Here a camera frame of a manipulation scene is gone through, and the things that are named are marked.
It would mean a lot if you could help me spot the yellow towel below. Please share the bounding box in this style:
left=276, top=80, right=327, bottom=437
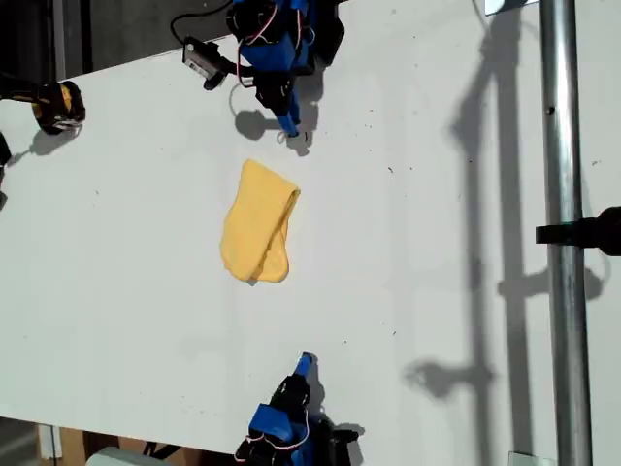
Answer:
left=217, top=158, right=303, bottom=287

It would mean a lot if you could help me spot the grey metal bar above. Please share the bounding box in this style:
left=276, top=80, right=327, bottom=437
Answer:
left=51, top=0, right=68, bottom=82

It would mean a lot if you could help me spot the brown cardboard box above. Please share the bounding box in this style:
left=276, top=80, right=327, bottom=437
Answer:
left=60, top=426, right=147, bottom=453

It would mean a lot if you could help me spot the red white servo wire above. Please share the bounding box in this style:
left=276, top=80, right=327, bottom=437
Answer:
left=235, top=46, right=258, bottom=91
left=235, top=412, right=311, bottom=462

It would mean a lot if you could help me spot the black camera stalk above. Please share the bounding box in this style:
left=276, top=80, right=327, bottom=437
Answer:
left=217, top=60, right=257, bottom=91

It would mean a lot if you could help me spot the black camera box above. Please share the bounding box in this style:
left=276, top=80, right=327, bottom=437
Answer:
left=181, top=36, right=228, bottom=92
left=331, top=423, right=366, bottom=457

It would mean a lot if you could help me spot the black camera cable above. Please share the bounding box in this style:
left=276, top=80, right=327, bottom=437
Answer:
left=170, top=0, right=235, bottom=48

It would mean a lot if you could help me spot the white bracket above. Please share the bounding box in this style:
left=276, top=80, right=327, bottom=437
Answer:
left=37, top=423, right=63, bottom=460

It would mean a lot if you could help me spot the steel post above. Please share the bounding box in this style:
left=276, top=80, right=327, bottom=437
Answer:
left=538, top=0, right=596, bottom=466

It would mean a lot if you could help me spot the black post clamp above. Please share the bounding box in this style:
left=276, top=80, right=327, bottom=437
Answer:
left=535, top=205, right=621, bottom=257

